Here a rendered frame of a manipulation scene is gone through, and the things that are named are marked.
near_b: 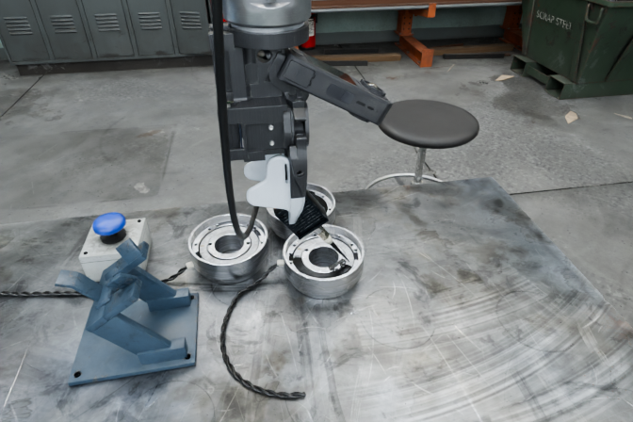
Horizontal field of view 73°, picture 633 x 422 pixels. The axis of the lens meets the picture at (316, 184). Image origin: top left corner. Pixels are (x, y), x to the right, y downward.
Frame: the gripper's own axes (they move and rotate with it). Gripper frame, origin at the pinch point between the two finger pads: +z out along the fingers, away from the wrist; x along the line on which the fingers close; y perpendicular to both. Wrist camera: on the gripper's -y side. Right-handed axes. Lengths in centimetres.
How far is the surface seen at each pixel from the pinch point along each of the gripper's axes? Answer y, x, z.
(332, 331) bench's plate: -2.8, 7.7, 13.0
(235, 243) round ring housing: 7.6, -8.3, 11.8
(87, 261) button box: 26.0, -5.6, 9.5
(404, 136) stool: -43, -71, 31
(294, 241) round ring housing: -0.3, -5.2, 10.0
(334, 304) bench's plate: -4.0, 3.9, 13.0
